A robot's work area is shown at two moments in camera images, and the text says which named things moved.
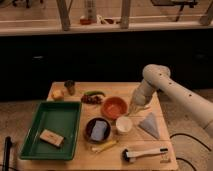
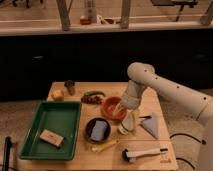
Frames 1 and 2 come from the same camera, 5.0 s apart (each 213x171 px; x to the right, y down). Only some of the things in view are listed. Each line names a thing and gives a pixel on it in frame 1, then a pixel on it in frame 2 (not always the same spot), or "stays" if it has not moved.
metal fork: (142, 109) -> (146, 117)
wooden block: (51, 137) stays
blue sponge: (99, 130) stays
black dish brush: (132, 156) stays
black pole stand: (7, 148) stays
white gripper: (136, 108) -> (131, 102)
